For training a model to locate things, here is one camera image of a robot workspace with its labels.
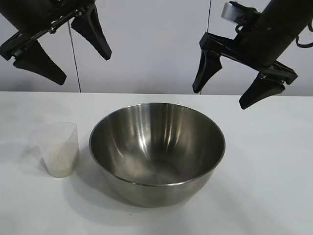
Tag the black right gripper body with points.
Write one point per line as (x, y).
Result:
(266, 41)

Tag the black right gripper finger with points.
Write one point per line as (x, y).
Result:
(261, 90)
(206, 71)

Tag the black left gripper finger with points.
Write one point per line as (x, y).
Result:
(41, 66)
(94, 34)

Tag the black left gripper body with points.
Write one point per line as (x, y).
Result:
(36, 14)

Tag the clear plastic measuring cup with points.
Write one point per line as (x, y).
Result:
(61, 147)

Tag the stainless steel mixing bowl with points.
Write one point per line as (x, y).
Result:
(156, 151)

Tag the white uncooked rice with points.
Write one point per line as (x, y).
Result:
(61, 164)

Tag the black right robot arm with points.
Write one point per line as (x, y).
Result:
(288, 12)

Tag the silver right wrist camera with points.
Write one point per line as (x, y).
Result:
(228, 12)

